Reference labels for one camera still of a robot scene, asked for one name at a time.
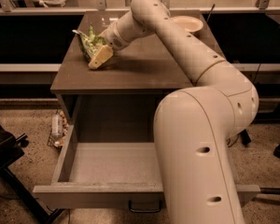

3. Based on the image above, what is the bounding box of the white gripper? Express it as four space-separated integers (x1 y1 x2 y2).
89 22 128 70

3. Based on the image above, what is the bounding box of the green jalapeno chip bag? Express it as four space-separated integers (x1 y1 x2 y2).
74 25 106 62

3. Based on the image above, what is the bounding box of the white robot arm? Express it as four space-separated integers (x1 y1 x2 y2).
90 0 259 224

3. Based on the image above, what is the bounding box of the grey cabinet with glossy top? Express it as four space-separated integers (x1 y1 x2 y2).
49 10 226 125

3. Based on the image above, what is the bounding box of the open grey top drawer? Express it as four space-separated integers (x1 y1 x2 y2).
33 94 261 210

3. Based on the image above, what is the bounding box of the white paper bowl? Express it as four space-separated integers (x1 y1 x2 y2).
172 16 203 34

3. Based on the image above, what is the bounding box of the black office chair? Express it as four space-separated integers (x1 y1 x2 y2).
0 124 63 224

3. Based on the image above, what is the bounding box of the black stand base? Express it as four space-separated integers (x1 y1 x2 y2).
240 130 251 146

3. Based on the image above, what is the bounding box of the black metal drawer handle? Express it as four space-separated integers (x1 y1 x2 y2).
128 201 162 214

